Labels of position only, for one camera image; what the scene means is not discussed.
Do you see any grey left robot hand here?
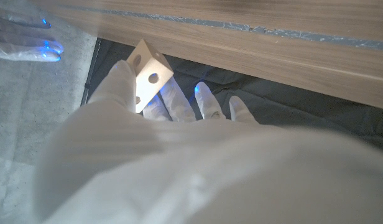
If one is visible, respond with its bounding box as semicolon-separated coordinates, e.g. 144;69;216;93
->
32;60;383;224

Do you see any black backdrop stand pole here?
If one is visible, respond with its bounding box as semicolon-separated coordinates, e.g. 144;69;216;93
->
80;39;102;106

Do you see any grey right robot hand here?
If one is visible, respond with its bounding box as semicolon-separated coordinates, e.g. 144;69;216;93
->
0;6;65;68

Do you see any wooden block with holes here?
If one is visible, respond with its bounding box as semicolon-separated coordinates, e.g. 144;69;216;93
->
126;38;175;114

